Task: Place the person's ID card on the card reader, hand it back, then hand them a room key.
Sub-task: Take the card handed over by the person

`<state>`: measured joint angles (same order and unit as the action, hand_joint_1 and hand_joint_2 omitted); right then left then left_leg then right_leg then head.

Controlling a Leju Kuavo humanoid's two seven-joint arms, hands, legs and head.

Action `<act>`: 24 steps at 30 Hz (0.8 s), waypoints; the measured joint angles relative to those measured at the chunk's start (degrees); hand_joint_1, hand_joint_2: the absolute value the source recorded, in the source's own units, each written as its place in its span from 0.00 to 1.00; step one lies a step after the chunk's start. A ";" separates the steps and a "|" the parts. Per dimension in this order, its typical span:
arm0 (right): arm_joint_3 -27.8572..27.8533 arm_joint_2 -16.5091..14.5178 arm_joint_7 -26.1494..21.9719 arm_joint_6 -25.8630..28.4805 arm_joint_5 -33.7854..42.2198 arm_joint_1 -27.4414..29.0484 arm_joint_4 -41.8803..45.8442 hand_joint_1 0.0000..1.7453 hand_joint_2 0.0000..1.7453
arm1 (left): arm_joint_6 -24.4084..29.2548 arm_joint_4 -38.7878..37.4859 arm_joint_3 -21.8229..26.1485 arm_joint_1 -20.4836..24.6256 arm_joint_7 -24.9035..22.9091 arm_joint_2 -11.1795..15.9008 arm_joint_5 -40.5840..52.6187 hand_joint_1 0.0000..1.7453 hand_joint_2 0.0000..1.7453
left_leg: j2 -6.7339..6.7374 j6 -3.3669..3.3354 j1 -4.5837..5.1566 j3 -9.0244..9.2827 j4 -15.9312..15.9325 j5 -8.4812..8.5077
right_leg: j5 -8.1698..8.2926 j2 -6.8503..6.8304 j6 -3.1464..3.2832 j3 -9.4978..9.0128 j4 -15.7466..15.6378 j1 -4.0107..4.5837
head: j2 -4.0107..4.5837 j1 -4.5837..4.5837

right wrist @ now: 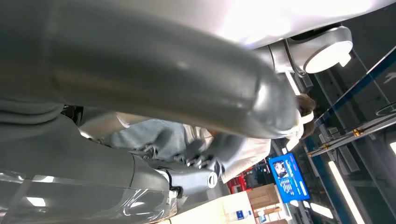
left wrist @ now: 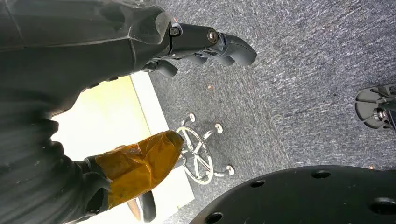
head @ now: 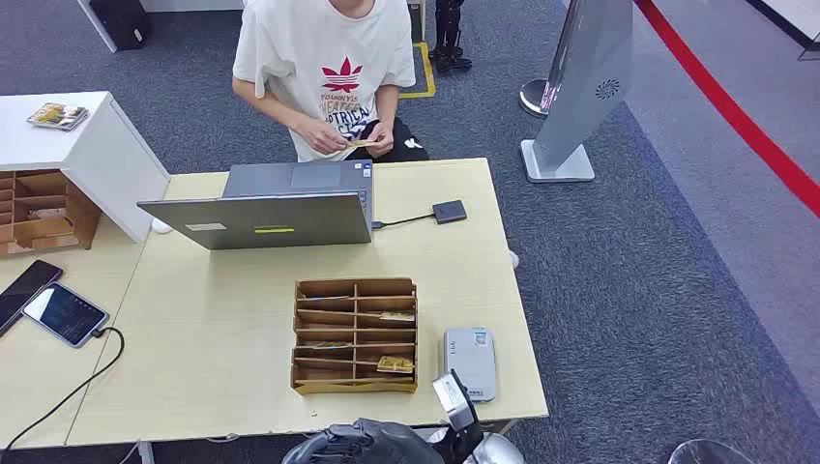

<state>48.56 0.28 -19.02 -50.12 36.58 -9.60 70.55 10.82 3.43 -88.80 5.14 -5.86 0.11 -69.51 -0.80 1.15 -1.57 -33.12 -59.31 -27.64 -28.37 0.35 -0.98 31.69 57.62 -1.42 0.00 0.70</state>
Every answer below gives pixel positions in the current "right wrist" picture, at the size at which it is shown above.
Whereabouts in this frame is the person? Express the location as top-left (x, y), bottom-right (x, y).
top-left (102, 92), bottom-right (317, 183)

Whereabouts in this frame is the red rack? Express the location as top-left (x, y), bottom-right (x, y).
top-left (227, 175), bottom-right (248, 194)

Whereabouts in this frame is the ceiling light strip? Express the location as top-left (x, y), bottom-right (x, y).
top-left (284, 71), bottom-right (301, 96)
top-left (328, 161), bottom-right (367, 224)
top-left (310, 202), bottom-right (334, 219)

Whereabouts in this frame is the cream counter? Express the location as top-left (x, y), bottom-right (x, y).
top-left (168, 191), bottom-right (257, 224)

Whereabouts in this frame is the brown cardboard box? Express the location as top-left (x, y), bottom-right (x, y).
top-left (247, 184), bottom-right (281, 211)

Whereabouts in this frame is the silver robot body shell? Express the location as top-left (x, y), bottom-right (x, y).
top-left (139, 0), bottom-right (396, 75)

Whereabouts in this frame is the blue display screen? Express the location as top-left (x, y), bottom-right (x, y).
top-left (268, 152), bottom-right (311, 204)

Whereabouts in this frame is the metal ceiling rail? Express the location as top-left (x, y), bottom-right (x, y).
top-left (308, 112), bottom-right (396, 158)

